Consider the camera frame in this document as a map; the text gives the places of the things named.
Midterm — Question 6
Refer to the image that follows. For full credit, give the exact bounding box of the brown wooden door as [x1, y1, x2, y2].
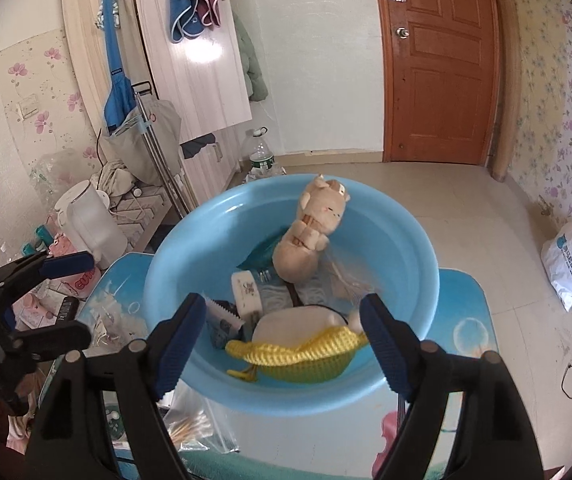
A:
[372, 0, 499, 166]

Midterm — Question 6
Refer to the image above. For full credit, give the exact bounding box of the green jacket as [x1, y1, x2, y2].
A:
[231, 10, 269, 103]

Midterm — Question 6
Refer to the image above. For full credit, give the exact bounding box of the white electric kettle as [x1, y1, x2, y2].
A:
[54, 181, 129, 268]

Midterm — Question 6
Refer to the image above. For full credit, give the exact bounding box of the herringbone patterned cabinet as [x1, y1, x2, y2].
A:
[110, 182, 187, 253]

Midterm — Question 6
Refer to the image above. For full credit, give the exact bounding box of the landscape printed desktop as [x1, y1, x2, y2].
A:
[36, 252, 492, 480]

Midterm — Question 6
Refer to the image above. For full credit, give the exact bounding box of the crumpled clear plastic bag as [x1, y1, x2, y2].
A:
[30, 150, 101, 211]

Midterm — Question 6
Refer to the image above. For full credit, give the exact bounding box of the bag of cotton swabs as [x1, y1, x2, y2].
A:
[163, 385, 247, 456]

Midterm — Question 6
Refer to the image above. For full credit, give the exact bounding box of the dark blue garment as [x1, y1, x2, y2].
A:
[182, 132, 217, 160]

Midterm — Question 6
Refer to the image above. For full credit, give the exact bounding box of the person's left leg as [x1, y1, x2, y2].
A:
[6, 410, 36, 461]

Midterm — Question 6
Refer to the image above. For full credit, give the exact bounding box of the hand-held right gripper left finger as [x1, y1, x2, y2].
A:
[24, 291, 207, 480]

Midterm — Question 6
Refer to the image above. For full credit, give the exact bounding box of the white cloth pile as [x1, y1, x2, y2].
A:
[90, 160, 134, 198]

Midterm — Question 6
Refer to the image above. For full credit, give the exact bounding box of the dark serrated sachet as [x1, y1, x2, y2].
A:
[206, 296, 245, 348]

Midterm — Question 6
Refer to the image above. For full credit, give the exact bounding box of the blue towel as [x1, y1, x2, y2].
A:
[168, 0, 207, 43]

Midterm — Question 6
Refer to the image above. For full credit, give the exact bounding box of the large water bottle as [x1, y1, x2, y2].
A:
[241, 127, 279, 183]

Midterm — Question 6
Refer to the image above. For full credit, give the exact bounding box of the brown pig plush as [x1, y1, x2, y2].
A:
[272, 174, 353, 283]

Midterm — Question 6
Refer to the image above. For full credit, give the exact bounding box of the teal packet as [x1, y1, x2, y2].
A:
[238, 236, 287, 270]

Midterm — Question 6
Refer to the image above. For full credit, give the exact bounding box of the black elastic cord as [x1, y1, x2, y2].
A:
[286, 282, 349, 323]

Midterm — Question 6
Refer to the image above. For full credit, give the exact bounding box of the small clear labelled bag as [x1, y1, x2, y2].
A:
[86, 300, 141, 353]

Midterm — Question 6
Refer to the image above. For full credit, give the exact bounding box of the blue apron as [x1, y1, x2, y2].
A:
[96, 0, 139, 133]

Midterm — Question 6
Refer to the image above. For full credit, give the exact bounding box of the light wooden wardrobe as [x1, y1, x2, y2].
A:
[60, 0, 254, 161]

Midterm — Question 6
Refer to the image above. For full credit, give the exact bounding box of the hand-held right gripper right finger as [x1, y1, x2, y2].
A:
[359, 293, 549, 480]

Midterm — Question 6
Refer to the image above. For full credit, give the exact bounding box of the metal clothes rack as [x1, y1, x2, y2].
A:
[130, 81, 191, 218]

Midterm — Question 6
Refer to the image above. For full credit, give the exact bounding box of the white bunny plush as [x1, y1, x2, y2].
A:
[253, 307, 367, 346]

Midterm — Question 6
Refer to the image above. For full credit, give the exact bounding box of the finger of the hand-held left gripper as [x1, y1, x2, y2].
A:
[0, 251, 95, 306]
[0, 321, 91, 366]

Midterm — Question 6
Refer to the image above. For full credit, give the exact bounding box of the beige padded board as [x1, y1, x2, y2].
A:
[488, 0, 523, 183]

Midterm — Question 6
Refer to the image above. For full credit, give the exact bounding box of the yellow mesh bag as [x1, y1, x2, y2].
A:
[225, 325, 371, 386]

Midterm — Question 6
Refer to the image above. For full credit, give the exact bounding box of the blue plastic basin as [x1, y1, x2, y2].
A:
[143, 175, 441, 418]

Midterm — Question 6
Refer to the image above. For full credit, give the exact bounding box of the grey hanging bag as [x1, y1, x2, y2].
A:
[100, 100, 183, 186]

